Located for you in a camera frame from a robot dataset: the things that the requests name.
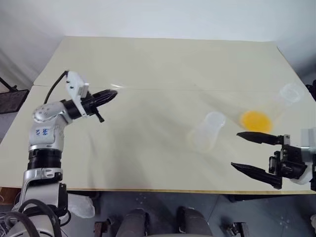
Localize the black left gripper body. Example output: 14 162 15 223
81 92 106 123

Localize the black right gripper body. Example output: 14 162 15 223
268 134 308 180

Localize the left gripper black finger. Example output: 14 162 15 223
93 89 119 100
96 96 116 108

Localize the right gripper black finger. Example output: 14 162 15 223
236 131 280 145
231 161 282 190

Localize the plastic cup with orange juice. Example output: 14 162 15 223
237 82 305 133

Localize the dark equipment piece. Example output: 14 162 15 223
305 79 316 102

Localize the black metal stand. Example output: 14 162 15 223
0 76 29 115

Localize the dark rounded shape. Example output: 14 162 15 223
177 206 213 237
122 208 152 237

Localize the white plastic bag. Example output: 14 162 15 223
68 194 96 219

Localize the brown wooden box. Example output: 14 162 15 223
0 187 23 206

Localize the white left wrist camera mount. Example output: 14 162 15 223
65 71 90 117

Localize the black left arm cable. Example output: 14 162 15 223
44 71 70 104

